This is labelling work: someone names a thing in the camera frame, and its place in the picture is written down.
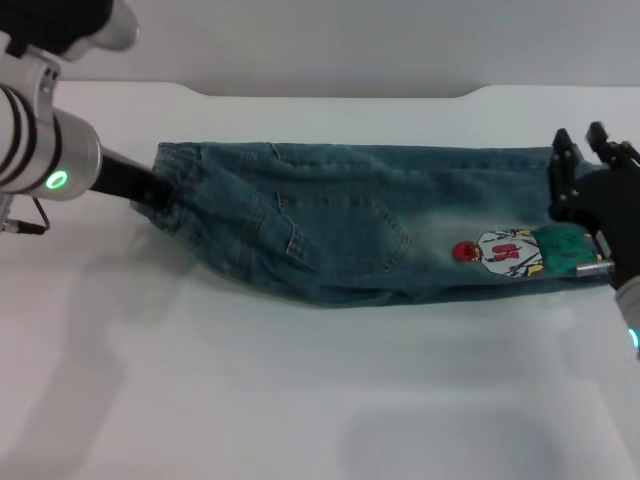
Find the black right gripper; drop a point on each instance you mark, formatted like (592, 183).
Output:
(607, 200)

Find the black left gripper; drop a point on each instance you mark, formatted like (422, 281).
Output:
(130, 180)

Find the blue denim shorts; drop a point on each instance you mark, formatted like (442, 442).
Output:
(350, 220)

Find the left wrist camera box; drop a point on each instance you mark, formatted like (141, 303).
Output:
(75, 25)

